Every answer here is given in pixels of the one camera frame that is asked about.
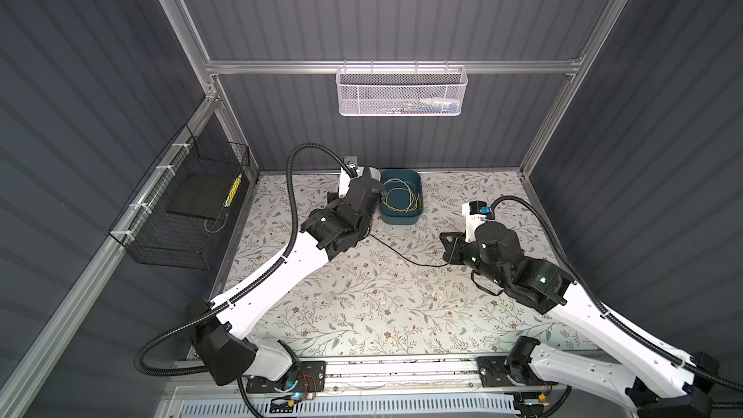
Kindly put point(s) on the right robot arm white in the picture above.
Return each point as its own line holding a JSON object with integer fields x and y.
{"x": 646, "y": 376}

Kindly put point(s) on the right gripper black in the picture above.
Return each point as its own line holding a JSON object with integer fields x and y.
{"x": 452, "y": 246}

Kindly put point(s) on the white wire mesh basket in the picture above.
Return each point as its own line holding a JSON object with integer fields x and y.
{"x": 402, "y": 91}

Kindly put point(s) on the black wire basket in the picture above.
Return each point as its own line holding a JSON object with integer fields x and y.
{"x": 152, "y": 236}

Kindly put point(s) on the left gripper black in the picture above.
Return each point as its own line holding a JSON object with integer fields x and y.
{"x": 332, "y": 203}

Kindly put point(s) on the teal plastic bin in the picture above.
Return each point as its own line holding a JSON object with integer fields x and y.
{"x": 403, "y": 204}

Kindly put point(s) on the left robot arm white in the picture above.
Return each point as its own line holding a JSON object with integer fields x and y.
{"x": 221, "y": 330}

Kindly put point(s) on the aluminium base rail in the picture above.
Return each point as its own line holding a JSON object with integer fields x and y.
{"x": 440, "y": 385}

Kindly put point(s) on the black pad in basket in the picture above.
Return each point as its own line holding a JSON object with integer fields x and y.
{"x": 200, "y": 197}

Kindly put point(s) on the yellow strip in basket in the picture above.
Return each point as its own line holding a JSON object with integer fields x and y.
{"x": 234, "y": 188}

